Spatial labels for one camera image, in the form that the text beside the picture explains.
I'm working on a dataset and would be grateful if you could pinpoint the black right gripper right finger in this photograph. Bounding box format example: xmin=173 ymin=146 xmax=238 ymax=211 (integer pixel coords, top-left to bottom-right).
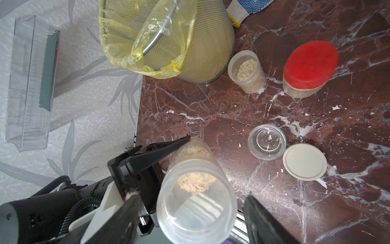
xmin=243 ymin=195 xmax=299 ymax=244

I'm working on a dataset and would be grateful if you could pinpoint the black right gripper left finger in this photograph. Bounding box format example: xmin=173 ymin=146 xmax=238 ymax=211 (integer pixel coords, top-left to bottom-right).
xmin=87 ymin=192 xmax=141 ymax=244

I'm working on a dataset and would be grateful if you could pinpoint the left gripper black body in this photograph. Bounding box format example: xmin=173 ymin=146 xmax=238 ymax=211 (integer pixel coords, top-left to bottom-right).
xmin=107 ymin=147 xmax=164 ymax=235

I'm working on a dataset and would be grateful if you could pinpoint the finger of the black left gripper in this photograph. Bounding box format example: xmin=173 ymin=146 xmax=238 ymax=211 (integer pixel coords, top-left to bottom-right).
xmin=119 ymin=135 xmax=191 ymax=175

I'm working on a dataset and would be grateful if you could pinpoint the clear oatmeal jar small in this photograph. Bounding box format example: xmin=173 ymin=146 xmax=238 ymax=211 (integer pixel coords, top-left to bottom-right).
xmin=156 ymin=137 xmax=238 ymax=244

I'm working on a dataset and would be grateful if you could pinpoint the clear oatmeal jar tall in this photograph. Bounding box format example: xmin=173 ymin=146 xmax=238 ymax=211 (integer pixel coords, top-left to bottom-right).
xmin=227 ymin=50 xmax=266 ymax=94

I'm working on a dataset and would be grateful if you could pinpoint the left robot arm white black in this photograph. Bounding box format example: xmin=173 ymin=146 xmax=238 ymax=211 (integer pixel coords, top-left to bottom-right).
xmin=1 ymin=136 xmax=190 ymax=244

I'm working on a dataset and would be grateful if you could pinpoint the red lid oatmeal jar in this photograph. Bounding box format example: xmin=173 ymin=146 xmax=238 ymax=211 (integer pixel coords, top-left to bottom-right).
xmin=283 ymin=41 xmax=339 ymax=99

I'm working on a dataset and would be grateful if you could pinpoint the mesh trash bin yellow bag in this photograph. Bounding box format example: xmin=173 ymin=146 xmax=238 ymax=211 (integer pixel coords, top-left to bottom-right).
xmin=99 ymin=1 xmax=235 ymax=84

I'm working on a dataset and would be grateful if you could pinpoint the blue dotted work glove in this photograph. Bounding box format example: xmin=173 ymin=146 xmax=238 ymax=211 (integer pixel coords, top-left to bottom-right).
xmin=227 ymin=0 xmax=274 ymax=28

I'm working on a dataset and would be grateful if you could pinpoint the clear plastic wall shelf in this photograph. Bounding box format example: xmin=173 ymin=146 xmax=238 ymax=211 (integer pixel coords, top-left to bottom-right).
xmin=5 ymin=16 xmax=61 ymax=152

